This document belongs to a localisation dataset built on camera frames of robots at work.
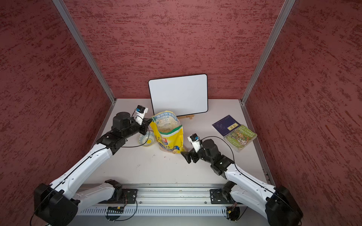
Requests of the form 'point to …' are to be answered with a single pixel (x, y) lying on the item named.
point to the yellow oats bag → (168, 132)
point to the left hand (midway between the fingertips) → (150, 121)
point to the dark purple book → (226, 125)
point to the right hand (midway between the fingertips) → (186, 150)
